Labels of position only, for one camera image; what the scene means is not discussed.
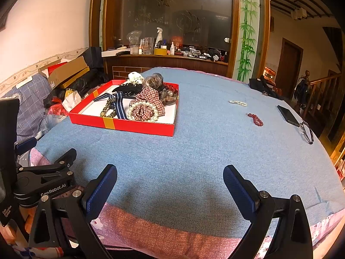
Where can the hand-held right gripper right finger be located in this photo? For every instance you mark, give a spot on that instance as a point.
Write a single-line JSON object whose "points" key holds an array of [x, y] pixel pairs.
{"points": [[240, 191]]}

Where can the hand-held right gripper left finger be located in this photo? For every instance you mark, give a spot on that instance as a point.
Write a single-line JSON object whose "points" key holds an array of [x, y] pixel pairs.
{"points": [[99, 191]]}

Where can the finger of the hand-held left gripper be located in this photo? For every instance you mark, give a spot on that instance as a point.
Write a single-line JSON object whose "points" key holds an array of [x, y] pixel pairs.
{"points": [[25, 144], [64, 157]]}

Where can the leopard print hair band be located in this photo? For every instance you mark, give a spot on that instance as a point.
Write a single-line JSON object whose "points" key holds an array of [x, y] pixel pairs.
{"points": [[107, 109]]}

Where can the red gift box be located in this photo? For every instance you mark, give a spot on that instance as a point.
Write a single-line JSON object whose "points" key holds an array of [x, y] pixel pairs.
{"points": [[121, 125]]}

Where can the blue striped ribbon bow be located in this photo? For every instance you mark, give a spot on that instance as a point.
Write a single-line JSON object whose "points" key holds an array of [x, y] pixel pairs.
{"points": [[120, 108]]}

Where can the black hair claw clip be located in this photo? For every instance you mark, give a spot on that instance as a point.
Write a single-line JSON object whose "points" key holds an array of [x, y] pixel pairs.
{"points": [[126, 88]]}

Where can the red plaid scrunchie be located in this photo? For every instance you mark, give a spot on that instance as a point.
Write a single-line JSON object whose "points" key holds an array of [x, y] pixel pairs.
{"points": [[149, 95]]}

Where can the white fluffy hair clip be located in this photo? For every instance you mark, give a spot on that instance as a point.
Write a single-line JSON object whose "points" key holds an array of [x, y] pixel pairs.
{"points": [[134, 77]]}

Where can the light brown furry scrunchie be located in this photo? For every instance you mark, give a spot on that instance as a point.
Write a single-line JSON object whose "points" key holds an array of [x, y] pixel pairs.
{"points": [[153, 81]]}

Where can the dark brown furry scrunchie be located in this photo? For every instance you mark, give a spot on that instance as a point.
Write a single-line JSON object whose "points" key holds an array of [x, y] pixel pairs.
{"points": [[169, 95]]}

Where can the person's left hand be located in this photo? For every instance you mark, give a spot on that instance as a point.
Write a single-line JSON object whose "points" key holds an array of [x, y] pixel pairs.
{"points": [[9, 234]]}

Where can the blue plaid cloth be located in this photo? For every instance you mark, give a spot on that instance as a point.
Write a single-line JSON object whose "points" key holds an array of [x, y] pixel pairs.
{"points": [[32, 99]]}

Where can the red plastic bag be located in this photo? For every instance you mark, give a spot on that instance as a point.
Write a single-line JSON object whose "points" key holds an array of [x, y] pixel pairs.
{"points": [[58, 109]]}

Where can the patterned red white clothing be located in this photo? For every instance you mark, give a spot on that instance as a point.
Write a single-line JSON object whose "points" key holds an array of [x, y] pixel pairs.
{"points": [[16, 251]]}

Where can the pink floral blanket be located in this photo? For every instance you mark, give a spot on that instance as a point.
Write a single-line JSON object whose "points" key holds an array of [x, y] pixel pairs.
{"points": [[161, 237]]}

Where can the black plastic bag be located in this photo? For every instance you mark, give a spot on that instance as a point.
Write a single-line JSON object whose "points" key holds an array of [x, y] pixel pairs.
{"points": [[86, 82]]}

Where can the brown cardboard box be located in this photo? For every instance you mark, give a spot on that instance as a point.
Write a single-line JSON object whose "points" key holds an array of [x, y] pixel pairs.
{"points": [[68, 71]]}

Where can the black eyeglasses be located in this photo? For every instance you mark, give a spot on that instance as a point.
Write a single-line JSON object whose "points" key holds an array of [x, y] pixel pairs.
{"points": [[306, 130]]}

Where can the black smartphone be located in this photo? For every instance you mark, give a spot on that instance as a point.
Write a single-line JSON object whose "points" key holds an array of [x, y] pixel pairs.
{"points": [[288, 115]]}

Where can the black paper bag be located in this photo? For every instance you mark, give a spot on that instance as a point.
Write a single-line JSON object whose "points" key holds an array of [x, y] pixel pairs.
{"points": [[93, 56]]}

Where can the dark clothing pile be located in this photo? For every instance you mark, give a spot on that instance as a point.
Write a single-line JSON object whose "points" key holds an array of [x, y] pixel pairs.
{"points": [[260, 85]]}

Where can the dark hanging jacket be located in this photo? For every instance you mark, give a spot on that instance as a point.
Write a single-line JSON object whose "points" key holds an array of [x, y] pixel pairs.
{"points": [[300, 89]]}

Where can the orange red carton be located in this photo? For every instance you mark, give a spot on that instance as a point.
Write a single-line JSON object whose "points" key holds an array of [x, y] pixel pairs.
{"points": [[269, 74]]}

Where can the wooden stair railing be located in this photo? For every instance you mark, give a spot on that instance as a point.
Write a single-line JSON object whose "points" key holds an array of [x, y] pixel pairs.
{"points": [[323, 94]]}

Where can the brown wooden door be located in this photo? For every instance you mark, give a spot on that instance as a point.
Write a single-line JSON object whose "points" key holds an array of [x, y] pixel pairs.
{"points": [[288, 67]]}

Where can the clear glass pitcher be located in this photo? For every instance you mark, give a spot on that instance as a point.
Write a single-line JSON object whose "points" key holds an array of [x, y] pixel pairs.
{"points": [[147, 47]]}

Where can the wooden counter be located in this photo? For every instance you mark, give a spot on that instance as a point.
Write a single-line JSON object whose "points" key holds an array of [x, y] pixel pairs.
{"points": [[167, 62]]}

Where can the small lotion bottle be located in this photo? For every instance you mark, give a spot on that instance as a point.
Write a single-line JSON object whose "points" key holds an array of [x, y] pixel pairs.
{"points": [[172, 49]]}

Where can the white spray bottle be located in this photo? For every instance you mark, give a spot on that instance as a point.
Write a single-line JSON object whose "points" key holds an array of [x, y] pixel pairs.
{"points": [[159, 37]]}

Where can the bamboo painted pillar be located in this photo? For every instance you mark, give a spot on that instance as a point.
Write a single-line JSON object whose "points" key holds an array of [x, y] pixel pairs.
{"points": [[248, 32]]}

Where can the hanging ceiling lamp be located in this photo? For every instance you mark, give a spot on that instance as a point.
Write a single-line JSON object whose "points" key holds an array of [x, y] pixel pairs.
{"points": [[299, 13]]}

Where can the etched glass partition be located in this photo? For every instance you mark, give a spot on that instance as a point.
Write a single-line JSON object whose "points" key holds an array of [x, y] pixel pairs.
{"points": [[188, 5]]}

